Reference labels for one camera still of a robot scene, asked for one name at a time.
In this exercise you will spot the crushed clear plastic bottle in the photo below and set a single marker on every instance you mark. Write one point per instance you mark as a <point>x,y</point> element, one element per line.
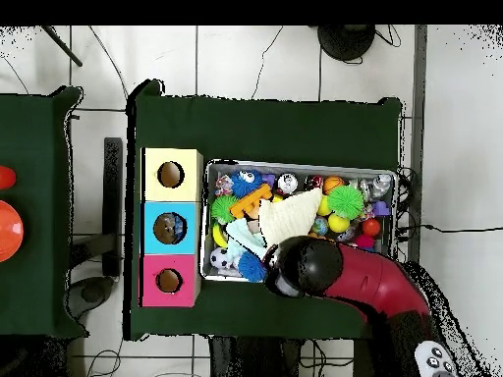
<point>381,185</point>

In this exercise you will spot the small red object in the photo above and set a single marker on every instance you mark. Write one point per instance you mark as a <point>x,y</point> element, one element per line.
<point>5,177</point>

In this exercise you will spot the shallow clear mesh bin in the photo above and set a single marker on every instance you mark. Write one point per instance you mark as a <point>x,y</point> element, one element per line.
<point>385,236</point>

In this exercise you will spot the light green spiky ball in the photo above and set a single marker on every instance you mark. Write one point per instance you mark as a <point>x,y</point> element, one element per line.
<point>346,202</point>

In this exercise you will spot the blue spiky ball with eyes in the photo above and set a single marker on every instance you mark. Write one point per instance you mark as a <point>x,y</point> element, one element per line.
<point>247,183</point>

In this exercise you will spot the dark green side table cloth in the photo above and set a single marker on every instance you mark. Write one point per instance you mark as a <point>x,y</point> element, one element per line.
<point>39,298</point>

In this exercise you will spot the small orange basketball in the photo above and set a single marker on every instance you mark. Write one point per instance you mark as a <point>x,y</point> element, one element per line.
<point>333,184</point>

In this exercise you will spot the black upright panel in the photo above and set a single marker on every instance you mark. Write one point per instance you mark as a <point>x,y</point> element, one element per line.
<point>113,204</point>

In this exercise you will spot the long orange toy brick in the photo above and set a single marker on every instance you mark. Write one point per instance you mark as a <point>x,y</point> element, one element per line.
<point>250,202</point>

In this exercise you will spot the wooden box with three holes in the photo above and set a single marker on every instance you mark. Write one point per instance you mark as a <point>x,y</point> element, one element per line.
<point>171,236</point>

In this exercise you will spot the orange disc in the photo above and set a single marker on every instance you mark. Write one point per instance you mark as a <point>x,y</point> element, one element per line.
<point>9,232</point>

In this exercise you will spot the black drink can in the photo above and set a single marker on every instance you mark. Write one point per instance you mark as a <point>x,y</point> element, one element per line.
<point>288,183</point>

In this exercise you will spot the cream yellow knitted cloth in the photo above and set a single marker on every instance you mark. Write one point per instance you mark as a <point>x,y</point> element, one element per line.
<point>289,216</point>

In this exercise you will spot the black round stand base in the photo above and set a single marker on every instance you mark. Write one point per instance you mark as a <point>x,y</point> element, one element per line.
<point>346,41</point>

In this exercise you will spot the small soccer ball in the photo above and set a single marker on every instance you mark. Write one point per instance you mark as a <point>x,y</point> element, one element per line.
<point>221,258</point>

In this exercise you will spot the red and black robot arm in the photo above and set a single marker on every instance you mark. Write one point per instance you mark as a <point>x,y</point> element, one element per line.
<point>361,283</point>

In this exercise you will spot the grey round floor base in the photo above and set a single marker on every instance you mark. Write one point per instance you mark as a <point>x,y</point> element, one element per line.
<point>93,292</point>

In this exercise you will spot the pale blue waffle cloth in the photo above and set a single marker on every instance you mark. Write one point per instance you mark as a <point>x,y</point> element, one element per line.
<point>242,236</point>

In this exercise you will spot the plain blue spiky ball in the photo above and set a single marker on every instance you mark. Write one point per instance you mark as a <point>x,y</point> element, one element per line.
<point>252,269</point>

